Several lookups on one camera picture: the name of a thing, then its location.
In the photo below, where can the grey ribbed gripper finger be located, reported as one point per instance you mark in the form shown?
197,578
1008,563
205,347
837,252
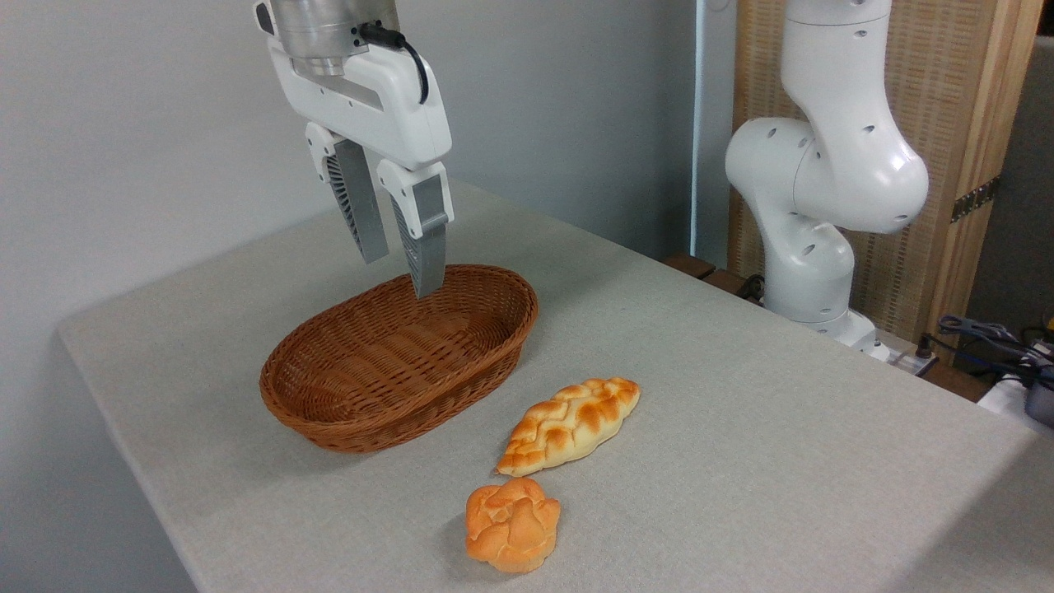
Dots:
426,235
361,202

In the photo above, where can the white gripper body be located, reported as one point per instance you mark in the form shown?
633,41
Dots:
383,103

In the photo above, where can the brown oval wicker basket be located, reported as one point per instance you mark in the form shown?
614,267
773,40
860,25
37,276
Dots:
387,362

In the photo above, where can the metal screen hinge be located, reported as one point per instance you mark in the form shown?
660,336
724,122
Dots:
976,198

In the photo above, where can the long braided bread loaf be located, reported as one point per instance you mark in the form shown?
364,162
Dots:
568,424

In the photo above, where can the wooden woven folding screen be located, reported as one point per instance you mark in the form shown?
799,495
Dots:
939,91

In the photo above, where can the grey partition panel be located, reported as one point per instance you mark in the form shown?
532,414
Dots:
1021,206

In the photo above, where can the brown wooden base board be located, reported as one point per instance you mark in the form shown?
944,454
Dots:
700,268

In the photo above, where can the round knotted bread roll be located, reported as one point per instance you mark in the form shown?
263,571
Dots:
512,525

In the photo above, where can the grey tablecloth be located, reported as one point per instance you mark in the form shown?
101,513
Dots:
741,445

